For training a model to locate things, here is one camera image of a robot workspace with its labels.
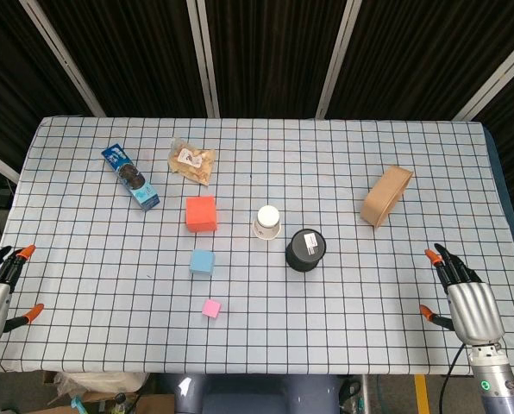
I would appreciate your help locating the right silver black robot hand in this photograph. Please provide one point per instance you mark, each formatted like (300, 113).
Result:
(474, 310)

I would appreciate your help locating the blue cube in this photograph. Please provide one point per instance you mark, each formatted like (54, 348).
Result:
(202, 262)

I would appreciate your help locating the small pink cube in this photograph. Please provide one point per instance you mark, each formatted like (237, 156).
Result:
(211, 309)

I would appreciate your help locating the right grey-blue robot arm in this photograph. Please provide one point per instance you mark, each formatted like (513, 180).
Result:
(496, 384)

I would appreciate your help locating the clear plastic bag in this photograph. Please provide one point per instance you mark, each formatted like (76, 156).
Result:
(102, 381)

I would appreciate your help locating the small teal plastic object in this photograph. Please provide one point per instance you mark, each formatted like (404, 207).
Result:
(78, 406)

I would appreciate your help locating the metal table leg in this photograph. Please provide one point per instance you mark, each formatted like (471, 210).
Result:
(365, 394)

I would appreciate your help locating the light blue checked tablecloth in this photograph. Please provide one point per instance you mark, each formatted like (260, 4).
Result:
(326, 302)

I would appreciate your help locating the black mesh pen holder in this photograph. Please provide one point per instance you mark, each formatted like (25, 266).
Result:
(305, 250)

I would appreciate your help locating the blue cookie box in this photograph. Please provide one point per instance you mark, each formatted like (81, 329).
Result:
(129, 177)

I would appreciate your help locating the orange-red cube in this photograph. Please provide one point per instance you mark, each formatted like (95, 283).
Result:
(201, 213)

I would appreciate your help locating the white paper cup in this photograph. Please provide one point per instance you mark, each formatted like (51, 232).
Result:
(267, 222)

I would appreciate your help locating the grey-blue robot torso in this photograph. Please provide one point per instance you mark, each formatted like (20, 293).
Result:
(257, 394)

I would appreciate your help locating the clear snack bag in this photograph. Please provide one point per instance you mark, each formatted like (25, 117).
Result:
(191, 161)

